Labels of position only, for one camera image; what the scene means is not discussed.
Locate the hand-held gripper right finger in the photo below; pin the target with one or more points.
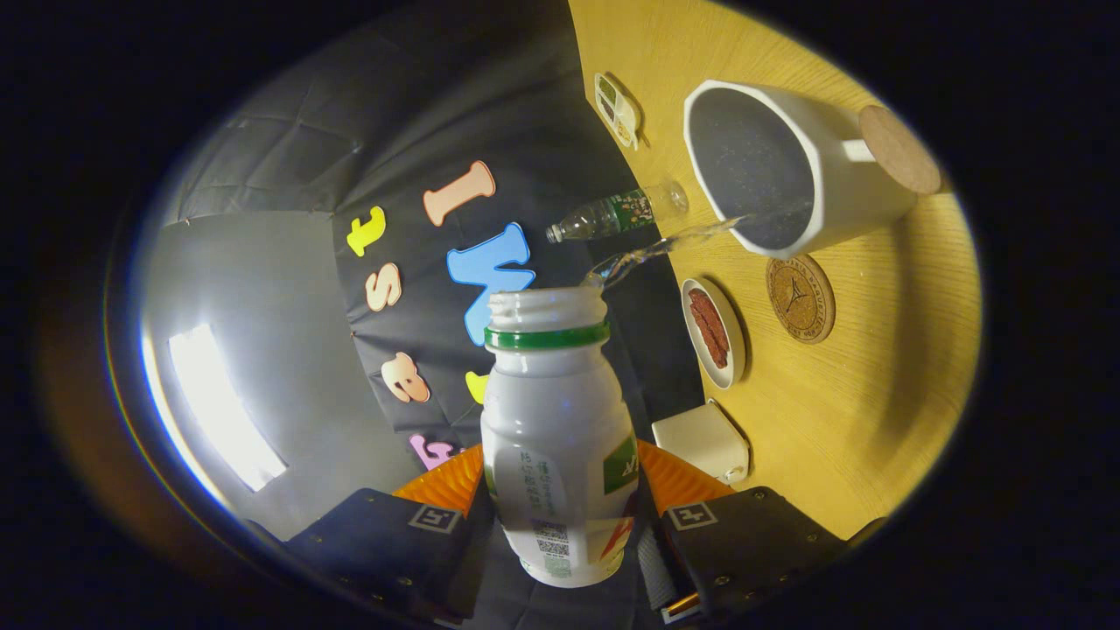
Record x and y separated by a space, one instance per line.
752 534

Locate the wooden table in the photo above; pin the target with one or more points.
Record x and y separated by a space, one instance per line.
875 420

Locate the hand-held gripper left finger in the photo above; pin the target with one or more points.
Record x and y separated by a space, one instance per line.
385 542

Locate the round cork coaster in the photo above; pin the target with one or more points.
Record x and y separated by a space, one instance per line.
801 299

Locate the red meat strips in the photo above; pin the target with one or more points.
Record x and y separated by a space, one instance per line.
709 328

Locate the white divided bean tray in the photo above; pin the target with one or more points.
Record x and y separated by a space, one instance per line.
623 114

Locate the clear plastic water bottle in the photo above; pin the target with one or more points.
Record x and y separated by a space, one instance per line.
604 217

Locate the round white plate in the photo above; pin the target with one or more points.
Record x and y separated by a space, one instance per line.
735 350

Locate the white toaster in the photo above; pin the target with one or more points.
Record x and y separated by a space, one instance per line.
700 442

